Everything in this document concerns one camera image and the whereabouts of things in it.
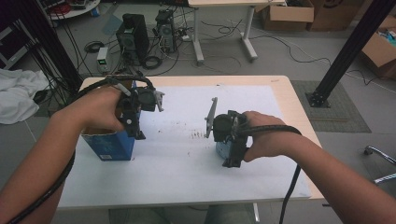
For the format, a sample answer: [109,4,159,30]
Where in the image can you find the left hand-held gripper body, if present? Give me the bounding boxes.
[115,84,166,126]

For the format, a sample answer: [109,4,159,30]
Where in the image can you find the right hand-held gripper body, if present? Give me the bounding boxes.
[205,96,250,154]

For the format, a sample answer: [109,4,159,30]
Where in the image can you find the light blue small box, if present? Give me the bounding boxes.
[215,140,232,160]

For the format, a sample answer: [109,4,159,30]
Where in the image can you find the person's right hand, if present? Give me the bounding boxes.
[242,110,303,163]

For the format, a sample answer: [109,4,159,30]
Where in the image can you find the person's left hand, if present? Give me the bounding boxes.
[72,86,126,135]

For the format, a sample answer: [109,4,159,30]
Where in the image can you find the scattered brown crumbs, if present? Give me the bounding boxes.
[157,120,210,157]

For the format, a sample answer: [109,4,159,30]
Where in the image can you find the white table leg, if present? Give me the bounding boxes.
[252,203,262,224]

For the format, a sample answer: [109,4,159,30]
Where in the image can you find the white power supply unit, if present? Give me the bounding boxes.
[95,46,110,75]

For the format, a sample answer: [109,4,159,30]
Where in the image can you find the black computer tower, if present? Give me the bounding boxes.
[116,13,151,64]

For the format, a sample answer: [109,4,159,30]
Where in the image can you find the grey computer tower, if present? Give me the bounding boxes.
[154,8,177,54]

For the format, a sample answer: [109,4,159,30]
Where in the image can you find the grey floor mat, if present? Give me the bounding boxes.
[290,79,372,134]

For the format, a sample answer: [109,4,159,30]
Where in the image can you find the round white table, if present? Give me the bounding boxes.
[45,0,102,21]

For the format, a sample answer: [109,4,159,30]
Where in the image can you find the white crumpled cloth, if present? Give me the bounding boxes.
[0,68,50,125]

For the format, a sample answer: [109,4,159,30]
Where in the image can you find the white desk with legs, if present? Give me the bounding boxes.
[187,0,288,63]

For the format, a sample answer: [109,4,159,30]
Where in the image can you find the small open cardboard box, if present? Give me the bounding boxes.
[255,0,316,33]

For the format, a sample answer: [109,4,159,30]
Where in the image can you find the grey metal rack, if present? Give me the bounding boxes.
[0,18,34,71]

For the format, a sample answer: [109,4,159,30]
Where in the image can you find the chrome chair base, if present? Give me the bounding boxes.
[363,145,396,185]

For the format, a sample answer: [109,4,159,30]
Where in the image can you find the large closed cardboard box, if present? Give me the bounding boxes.
[307,0,372,33]

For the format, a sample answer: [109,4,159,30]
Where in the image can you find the cardboard box with blue contents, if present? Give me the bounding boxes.
[360,14,396,80]

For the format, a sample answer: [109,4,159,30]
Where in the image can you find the coiled black cable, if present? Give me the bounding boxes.
[141,55,163,71]
[84,40,106,54]

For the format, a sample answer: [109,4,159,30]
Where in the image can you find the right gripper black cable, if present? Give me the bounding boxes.
[241,124,304,224]

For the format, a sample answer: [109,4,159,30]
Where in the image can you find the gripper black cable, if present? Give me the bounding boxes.
[6,75,157,224]
[241,124,304,224]

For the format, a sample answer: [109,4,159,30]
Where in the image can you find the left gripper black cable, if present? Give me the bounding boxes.
[6,75,157,224]

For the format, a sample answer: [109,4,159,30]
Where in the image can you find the black metal frame post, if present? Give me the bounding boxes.
[17,0,84,96]
[305,0,396,109]

